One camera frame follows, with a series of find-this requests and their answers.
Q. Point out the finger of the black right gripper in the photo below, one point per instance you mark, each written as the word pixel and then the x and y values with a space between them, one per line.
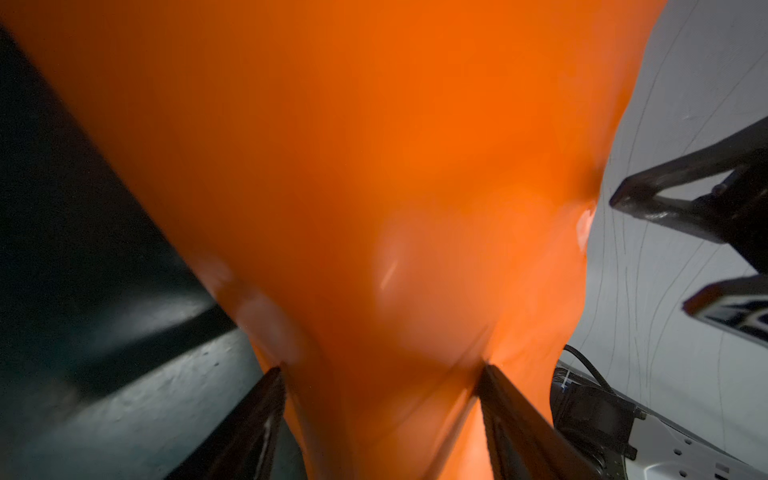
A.
pixel 737 306
pixel 717 193

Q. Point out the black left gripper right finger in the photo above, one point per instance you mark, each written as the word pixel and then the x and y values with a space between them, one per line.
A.
pixel 521 444

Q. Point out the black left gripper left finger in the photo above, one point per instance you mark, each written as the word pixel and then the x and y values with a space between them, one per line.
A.
pixel 243 445

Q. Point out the orange wrapping paper sheet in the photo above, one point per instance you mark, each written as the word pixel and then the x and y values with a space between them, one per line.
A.
pixel 384 195

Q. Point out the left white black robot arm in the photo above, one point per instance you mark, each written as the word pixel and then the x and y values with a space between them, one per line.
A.
pixel 596 434

